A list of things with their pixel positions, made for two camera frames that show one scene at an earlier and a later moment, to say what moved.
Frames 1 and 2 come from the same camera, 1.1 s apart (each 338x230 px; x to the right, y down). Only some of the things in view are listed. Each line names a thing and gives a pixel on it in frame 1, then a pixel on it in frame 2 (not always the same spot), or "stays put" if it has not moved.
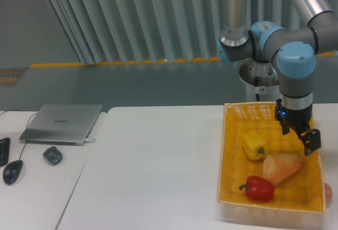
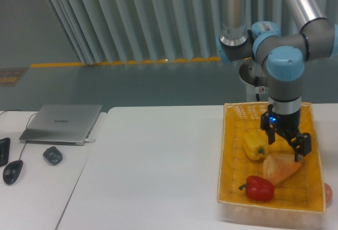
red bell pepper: x=258 y=188 stays put
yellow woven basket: x=301 y=193 stays put
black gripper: x=299 y=119 → x=287 y=124
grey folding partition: x=113 y=20 stays put
